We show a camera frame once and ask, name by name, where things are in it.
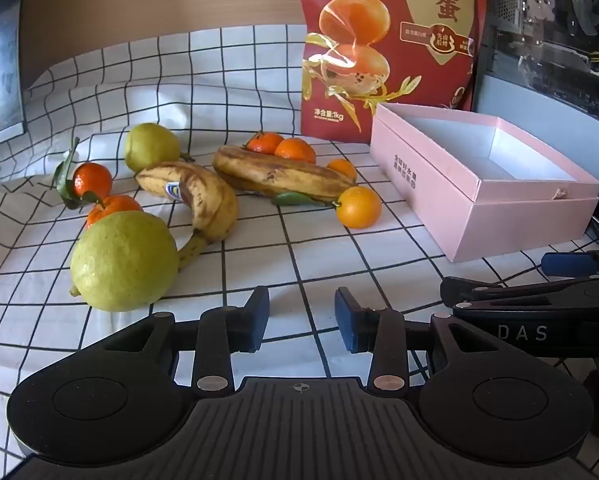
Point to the white black checked cloth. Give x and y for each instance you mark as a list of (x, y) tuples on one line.
[(289, 265)]

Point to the mandarin orange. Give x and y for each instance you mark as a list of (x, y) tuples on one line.
[(264, 143), (113, 207), (359, 208), (343, 168), (295, 151)]

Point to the large green pear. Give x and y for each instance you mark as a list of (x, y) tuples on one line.
[(124, 260)]

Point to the small green pear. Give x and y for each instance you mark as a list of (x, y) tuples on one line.
[(152, 147)]

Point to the pink cardboard box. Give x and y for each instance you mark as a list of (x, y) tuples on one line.
[(429, 180)]

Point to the banana with blue sticker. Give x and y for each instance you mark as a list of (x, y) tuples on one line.
[(207, 200)]

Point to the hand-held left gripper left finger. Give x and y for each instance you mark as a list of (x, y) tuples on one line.
[(259, 321)]

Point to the mandarin with long leaves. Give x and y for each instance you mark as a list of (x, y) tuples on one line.
[(93, 180)]

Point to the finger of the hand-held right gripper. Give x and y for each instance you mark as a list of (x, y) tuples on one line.
[(459, 288), (569, 263)]

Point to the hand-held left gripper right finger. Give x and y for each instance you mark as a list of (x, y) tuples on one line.
[(347, 321)]

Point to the black computer case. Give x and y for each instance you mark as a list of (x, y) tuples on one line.
[(554, 25)]

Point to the red printed food bag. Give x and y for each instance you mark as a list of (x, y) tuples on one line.
[(404, 5)]

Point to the brown spotted banana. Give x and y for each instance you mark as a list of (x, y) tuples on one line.
[(284, 177)]

